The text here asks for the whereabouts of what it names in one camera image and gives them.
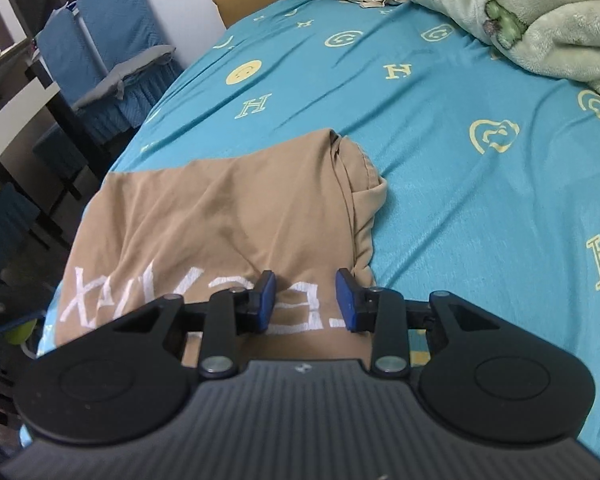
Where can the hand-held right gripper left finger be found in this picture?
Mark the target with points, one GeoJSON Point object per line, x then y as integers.
{"type": "Point", "coordinates": [265, 305]}

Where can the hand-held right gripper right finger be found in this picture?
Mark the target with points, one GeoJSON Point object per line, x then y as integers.
{"type": "Point", "coordinates": [344, 305]}

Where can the tan T-shirt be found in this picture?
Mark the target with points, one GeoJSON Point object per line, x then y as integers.
{"type": "Point", "coordinates": [230, 210]}

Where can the blue printed bed sheet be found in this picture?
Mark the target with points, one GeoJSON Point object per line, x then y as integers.
{"type": "Point", "coordinates": [480, 210]}

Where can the yellow-green object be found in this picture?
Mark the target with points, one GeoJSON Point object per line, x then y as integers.
{"type": "Point", "coordinates": [20, 332]}

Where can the grey seat cushion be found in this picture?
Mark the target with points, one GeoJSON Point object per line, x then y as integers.
{"type": "Point", "coordinates": [125, 72]}

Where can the dining table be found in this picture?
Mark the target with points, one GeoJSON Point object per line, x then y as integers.
{"type": "Point", "coordinates": [15, 110]}

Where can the chair with blue cover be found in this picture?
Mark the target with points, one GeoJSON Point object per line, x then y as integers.
{"type": "Point", "coordinates": [115, 10]}

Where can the green printed fleece blanket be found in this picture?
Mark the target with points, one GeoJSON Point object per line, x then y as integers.
{"type": "Point", "coordinates": [555, 20]}

